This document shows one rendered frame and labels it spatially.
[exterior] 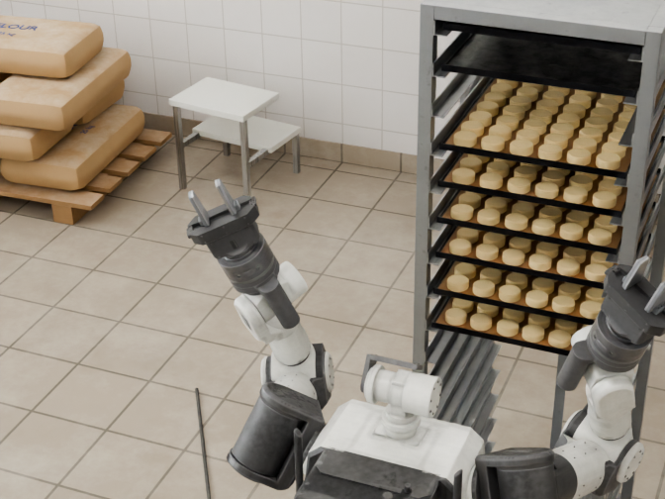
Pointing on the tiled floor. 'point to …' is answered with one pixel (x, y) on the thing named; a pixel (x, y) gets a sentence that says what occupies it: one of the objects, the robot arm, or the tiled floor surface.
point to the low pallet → (84, 198)
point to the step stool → (233, 124)
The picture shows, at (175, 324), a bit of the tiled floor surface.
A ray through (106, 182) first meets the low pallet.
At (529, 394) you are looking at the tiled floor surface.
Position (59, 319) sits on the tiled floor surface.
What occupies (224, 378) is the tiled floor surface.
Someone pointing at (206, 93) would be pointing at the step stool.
